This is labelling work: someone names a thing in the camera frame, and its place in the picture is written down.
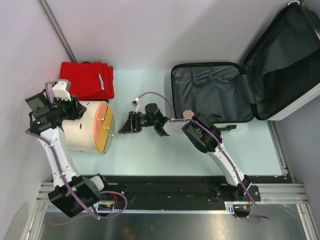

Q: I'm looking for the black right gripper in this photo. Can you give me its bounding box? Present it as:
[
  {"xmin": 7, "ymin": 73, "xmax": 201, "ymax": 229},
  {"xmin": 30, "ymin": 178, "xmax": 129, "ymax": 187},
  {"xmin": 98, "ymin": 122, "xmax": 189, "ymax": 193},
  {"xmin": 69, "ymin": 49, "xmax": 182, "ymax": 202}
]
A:
[{"xmin": 118, "ymin": 111, "xmax": 156, "ymax": 135}]

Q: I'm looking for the orange drum drawer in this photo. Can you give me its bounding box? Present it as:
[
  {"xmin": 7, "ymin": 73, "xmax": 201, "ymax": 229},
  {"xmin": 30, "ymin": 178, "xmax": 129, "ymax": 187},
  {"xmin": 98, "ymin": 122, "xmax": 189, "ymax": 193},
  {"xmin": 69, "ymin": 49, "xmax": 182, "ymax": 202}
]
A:
[{"xmin": 93, "ymin": 101, "xmax": 109, "ymax": 144}]

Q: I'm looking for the red garment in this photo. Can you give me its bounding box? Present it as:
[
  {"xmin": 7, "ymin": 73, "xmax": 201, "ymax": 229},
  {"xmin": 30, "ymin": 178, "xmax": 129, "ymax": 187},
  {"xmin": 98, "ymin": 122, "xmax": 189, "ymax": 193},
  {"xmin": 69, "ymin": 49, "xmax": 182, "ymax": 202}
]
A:
[{"xmin": 60, "ymin": 61, "xmax": 115, "ymax": 101}]

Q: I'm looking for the yellow drum drawer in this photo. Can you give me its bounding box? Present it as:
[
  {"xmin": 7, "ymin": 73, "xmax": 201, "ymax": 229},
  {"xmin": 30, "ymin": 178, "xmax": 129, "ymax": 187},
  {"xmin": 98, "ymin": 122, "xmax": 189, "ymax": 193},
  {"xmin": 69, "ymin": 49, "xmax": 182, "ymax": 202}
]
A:
[{"xmin": 95, "ymin": 106, "xmax": 116, "ymax": 154}]

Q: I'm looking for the space astronaut print suitcase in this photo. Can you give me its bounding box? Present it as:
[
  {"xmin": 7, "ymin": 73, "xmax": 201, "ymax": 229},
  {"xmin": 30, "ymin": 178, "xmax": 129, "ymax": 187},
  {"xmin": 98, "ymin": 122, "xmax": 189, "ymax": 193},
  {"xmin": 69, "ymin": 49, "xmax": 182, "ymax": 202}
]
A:
[{"xmin": 170, "ymin": 3, "xmax": 320, "ymax": 131}]

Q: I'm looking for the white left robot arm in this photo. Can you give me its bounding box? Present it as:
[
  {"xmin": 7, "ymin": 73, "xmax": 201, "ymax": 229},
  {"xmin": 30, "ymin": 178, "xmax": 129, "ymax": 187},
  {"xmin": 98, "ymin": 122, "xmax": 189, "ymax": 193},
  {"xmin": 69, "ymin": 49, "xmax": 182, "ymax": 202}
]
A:
[{"xmin": 25, "ymin": 91, "xmax": 111, "ymax": 218}]

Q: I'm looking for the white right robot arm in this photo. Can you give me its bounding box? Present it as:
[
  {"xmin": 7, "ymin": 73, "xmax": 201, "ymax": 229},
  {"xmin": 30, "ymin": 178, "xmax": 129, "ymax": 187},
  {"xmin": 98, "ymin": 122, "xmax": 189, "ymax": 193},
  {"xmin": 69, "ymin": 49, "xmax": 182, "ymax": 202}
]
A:
[{"xmin": 118, "ymin": 103, "xmax": 252, "ymax": 201}]

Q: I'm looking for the beige cylindrical drum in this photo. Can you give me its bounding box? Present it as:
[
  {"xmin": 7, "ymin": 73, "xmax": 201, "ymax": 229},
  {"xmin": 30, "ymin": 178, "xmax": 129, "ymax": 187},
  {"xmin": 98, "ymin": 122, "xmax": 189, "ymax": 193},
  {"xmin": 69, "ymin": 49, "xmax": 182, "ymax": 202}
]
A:
[{"xmin": 62, "ymin": 101, "xmax": 102, "ymax": 153}]

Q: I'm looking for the pink octagonal jar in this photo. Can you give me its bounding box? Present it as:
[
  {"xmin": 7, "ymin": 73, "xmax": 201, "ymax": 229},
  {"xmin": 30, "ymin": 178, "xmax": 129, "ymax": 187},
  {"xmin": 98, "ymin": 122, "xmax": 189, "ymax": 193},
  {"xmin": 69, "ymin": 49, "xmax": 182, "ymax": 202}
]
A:
[{"xmin": 182, "ymin": 110, "xmax": 195, "ymax": 119}]

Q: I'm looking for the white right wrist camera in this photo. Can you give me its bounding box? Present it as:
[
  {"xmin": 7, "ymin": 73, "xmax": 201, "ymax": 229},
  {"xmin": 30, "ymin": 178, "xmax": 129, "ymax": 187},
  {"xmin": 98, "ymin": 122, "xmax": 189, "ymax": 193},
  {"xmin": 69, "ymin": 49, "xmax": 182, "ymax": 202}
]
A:
[{"xmin": 131, "ymin": 97, "xmax": 142, "ymax": 113}]

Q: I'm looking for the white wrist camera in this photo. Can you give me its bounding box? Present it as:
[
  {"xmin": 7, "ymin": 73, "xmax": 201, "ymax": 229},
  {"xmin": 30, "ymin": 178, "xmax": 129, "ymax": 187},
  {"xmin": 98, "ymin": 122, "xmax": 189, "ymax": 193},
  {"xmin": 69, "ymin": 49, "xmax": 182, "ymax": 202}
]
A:
[
  {"xmin": 131, "ymin": 97, "xmax": 142, "ymax": 113},
  {"xmin": 52, "ymin": 79, "xmax": 71, "ymax": 101}
]

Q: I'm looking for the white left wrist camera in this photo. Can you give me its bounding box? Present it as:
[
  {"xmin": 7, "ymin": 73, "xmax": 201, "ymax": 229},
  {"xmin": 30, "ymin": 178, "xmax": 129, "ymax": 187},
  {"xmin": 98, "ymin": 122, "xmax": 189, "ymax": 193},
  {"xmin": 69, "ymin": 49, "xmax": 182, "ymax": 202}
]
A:
[{"xmin": 52, "ymin": 79, "xmax": 71, "ymax": 101}]

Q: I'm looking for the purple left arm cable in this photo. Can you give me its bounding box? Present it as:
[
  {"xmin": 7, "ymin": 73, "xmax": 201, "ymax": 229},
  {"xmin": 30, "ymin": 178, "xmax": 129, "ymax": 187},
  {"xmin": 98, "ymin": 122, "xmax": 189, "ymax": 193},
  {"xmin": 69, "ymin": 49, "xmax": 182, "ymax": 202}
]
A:
[{"xmin": 24, "ymin": 81, "xmax": 128, "ymax": 226}]

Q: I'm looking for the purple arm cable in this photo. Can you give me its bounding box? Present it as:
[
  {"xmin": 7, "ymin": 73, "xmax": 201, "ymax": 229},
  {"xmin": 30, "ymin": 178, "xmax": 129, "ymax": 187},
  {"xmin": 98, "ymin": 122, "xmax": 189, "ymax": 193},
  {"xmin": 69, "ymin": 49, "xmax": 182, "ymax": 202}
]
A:
[
  {"xmin": 136, "ymin": 91, "xmax": 272, "ymax": 220},
  {"xmin": 24, "ymin": 81, "xmax": 128, "ymax": 226}
]

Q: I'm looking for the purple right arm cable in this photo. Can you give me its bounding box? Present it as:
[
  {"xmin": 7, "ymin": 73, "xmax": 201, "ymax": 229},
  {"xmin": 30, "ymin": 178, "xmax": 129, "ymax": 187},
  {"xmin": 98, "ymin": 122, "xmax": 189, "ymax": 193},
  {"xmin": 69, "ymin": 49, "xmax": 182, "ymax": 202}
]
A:
[{"xmin": 136, "ymin": 91, "xmax": 272, "ymax": 220}]

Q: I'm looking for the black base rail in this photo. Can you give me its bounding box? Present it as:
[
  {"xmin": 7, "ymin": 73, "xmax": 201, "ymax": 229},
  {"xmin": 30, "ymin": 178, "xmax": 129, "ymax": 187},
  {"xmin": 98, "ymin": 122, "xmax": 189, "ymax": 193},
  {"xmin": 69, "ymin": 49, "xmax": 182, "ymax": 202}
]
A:
[{"xmin": 96, "ymin": 175, "xmax": 288, "ymax": 210}]

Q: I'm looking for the aluminium frame post left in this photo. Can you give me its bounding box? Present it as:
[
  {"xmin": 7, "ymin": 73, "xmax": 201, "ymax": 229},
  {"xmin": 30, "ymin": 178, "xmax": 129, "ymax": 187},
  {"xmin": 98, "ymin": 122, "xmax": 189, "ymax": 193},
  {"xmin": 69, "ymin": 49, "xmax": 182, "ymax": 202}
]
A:
[{"xmin": 37, "ymin": 0, "xmax": 77, "ymax": 62}]

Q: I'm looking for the grey slotted cable duct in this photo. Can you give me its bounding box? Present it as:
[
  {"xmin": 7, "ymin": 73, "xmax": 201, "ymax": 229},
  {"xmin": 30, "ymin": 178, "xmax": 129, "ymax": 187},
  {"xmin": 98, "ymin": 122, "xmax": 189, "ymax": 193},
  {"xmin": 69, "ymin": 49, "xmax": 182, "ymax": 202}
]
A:
[{"xmin": 44, "ymin": 201, "xmax": 253, "ymax": 215}]

